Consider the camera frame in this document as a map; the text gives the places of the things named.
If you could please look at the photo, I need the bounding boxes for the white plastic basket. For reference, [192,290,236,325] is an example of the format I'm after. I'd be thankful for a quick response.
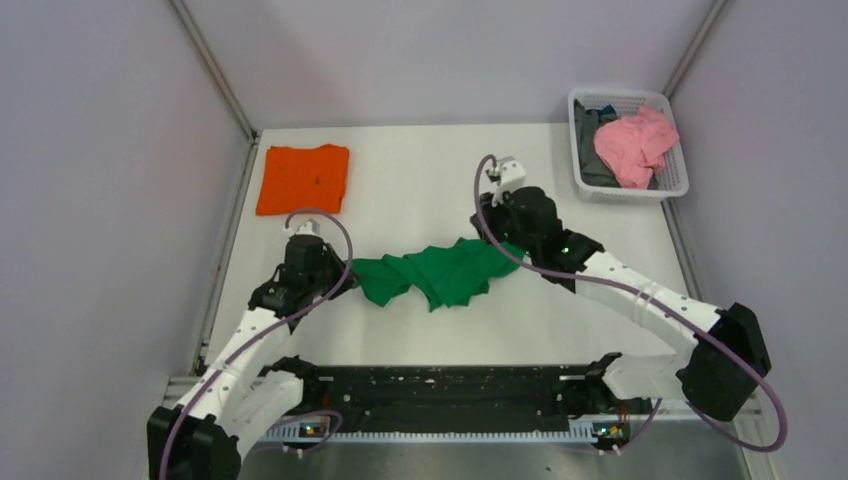
[568,87,689,202]

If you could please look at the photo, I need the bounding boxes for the blue t shirt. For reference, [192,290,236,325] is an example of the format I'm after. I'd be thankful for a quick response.
[595,105,618,125]

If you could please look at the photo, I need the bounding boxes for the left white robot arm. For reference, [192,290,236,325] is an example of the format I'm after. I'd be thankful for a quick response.
[146,222,358,479]

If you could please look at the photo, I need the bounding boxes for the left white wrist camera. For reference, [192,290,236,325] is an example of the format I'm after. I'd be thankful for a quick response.
[283,219,321,237]

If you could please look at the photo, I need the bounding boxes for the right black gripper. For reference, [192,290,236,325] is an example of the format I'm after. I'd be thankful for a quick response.
[469,187,538,259]

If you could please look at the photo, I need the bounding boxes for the grey t shirt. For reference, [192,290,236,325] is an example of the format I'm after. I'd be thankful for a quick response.
[574,100,619,188]

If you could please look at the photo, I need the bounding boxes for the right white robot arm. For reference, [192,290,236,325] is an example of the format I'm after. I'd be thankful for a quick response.
[471,187,772,422]

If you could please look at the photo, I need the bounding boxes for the folded orange t shirt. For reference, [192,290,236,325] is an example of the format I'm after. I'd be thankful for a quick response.
[255,144,350,216]

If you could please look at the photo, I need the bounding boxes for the pink t shirt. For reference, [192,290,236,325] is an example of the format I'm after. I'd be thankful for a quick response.
[594,106,680,190]

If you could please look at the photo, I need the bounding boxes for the green t shirt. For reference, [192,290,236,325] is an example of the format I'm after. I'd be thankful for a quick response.
[352,238,519,311]

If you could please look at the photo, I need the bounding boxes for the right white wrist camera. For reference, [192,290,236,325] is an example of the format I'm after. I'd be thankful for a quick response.
[484,156,526,206]

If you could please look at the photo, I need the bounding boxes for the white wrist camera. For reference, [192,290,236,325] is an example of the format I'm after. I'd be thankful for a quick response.
[484,156,526,206]
[283,219,321,237]

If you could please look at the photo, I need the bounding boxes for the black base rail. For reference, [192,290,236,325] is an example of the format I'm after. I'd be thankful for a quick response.
[262,357,652,436]

